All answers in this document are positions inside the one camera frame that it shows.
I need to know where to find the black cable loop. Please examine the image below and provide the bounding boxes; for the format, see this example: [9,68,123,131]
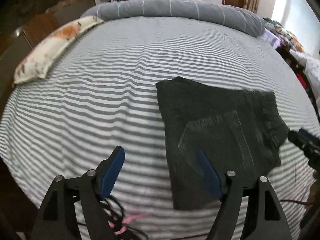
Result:
[75,195,148,240]

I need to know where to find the grey rolled duvet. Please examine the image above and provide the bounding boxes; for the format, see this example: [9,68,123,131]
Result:
[81,0,265,37]

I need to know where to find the floral white pillow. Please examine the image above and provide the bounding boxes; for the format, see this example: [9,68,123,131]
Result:
[14,16,104,85]

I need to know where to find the grey white striped bed sheet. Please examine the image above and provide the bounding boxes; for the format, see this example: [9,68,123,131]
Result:
[1,17,319,239]

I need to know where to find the dark wooden headboard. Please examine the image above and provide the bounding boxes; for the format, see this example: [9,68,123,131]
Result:
[1,0,95,109]

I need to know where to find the white patterned cloth cover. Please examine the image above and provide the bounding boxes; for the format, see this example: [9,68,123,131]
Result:
[290,49,320,93]

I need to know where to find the black denim pants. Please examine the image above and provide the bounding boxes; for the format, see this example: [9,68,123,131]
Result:
[156,77,289,211]

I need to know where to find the pile of clothes on bench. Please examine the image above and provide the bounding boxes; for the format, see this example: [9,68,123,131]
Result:
[263,18,305,52]

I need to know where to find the pink strap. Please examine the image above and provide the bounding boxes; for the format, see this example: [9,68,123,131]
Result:
[109,213,151,233]

